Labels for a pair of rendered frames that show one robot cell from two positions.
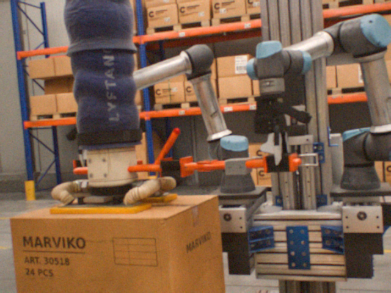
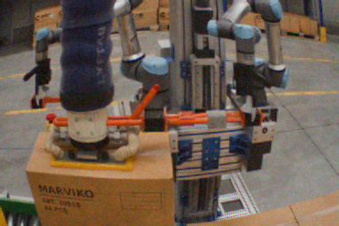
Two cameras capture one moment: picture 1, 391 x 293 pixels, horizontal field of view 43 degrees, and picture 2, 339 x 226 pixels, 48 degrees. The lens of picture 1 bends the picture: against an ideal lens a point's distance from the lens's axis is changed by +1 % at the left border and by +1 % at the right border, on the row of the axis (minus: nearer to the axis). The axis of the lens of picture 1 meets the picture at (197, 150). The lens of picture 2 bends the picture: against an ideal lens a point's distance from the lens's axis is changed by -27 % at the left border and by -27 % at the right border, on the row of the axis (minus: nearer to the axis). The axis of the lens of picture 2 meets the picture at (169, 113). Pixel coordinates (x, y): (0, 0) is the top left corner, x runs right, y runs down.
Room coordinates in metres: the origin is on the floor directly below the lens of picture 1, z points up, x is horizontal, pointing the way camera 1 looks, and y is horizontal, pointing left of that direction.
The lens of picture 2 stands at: (0.14, 0.75, 1.88)
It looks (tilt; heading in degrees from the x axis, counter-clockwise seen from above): 22 degrees down; 333
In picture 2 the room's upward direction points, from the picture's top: 1 degrees counter-clockwise
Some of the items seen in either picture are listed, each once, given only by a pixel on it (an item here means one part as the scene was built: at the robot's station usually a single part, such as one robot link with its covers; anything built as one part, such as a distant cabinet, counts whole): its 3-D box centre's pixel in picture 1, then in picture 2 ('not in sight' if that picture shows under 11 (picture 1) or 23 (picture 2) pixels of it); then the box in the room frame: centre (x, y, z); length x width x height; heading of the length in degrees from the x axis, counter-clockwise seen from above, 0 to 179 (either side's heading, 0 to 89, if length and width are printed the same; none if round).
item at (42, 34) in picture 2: not in sight; (42, 39); (2.08, 0.43, 1.50); 0.09 x 0.08 x 0.11; 106
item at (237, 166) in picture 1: (238, 166); (216, 119); (1.53, -0.12, 1.20); 0.07 x 0.07 x 0.04; 65
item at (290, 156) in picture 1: (280, 162); (251, 116); (1.47, -0.24, 1.20); 0.08 x 0.07 x 0.05; 65
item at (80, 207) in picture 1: (99, 204); (87, 157); (1.64, 0.34, 1.09); 0.34 x 0.10 x 0.05; 65
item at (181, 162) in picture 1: (176, 166); (154, 119); (1.62, 0.07, 1.20); 0.10 x 0.08 x 0.06; 155
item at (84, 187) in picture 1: (114, 188); (88, 137); (1.73, 0.30, 1.13); 0.34 x 0.25 x 0.06; 65
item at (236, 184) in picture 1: (236, 179); (154, 97); (2.11, -0.16, 1.09); 0.15 x 0.15 x 0.10
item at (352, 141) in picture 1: (359, 145); (256, 71); (1.95, -0.63, 1.20); 0.13 x 0.12 x 0.14; 37
